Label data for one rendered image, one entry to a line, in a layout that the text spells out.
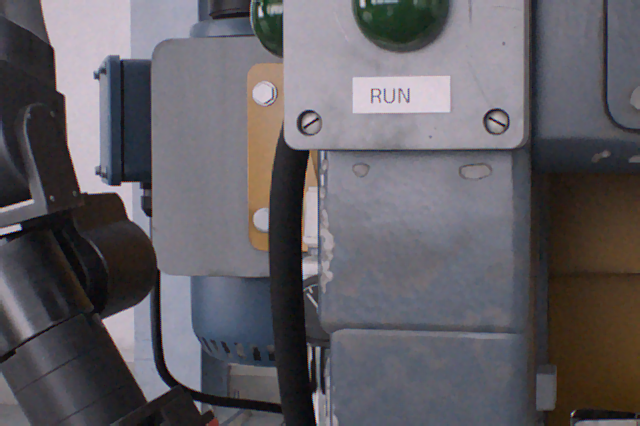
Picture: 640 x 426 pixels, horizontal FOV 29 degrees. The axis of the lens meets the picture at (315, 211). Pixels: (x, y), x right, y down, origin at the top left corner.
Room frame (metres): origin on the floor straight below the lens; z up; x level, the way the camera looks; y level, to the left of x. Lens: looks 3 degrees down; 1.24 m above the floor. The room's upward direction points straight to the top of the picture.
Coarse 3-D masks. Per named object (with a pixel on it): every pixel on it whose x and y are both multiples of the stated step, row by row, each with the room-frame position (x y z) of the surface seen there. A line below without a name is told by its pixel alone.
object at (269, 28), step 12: (252, 0) 0.41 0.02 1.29; (264, 0) 0.41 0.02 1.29; (276, 0) 0.40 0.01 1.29; (252, 12) 0.41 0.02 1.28; (264, 12) 0.41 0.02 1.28; (276, 12) 0.40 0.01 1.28; (252, 24) 0.41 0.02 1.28; (264, 24) 0.41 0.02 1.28; (276, 24) 0.40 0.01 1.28; (264, 36) 0.41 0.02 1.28; (276, 36) 0.41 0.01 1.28; (264, 48) 0.42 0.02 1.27; (276, 48) 0.41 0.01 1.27
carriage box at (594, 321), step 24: (552, 288) 0.71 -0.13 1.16; (576, 288) 0.71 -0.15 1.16; (600, 288) 0.71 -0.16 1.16; (624, 288) 0.70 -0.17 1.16; (552, 312) 0.71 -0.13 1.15; (576, 312) 0.71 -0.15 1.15; (600, 312) 0.71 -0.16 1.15; (624, 312) 0.70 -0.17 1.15; (552, 336) 0.71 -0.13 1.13; (576, 336) 0.71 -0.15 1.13; (600, 336) 0.71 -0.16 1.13; (624, 336) 0.70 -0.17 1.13; (552, 360) 0.71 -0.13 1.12; (576, 360) 0.71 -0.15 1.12; (600, 360) 0.71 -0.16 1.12; (624, 360) 0.70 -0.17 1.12; (576, 384) 0.71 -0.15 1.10; (600, 384) 0.71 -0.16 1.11; (624, 384) 0.70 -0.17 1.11; (576, 408) 0.71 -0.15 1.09; (624, 408) 0.70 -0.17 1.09
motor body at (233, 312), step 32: (192, 32) 0.92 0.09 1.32; (224, 32) 0.89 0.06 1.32; (192, 288) 0.92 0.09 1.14; (224, 288) 0.89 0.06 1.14; (256, 288) 0.88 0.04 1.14; (192, 320) 0.93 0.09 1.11; (224, 320) 0.89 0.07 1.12; (256, 320) 0.88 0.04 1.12; (224, 352) 0.90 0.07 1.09; (256, 352) 0.88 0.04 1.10
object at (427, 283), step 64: (576, 0) 0.43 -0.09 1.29; (576, 64) 0.43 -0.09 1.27; (576, 128) 0.43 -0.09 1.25; (320, 192) 0.44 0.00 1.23; (384, 192) 0.43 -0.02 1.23; (448, 192) 0.43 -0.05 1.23; (512, 192) 0.43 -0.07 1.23; (320, 256) 0.44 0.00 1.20; (384, 256) 0.43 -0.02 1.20; (448, 256) 0.43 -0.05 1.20; (512, 256) 0.43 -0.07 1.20; (320, 320) 0.44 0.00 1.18; (384, 320) 0.43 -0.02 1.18; (448, 320) 0.43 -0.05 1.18; (512, 320) 0.43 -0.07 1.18; (384, 384) 0.43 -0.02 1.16; (448, 384) 0.43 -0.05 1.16; (512, 384) 0.43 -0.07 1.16
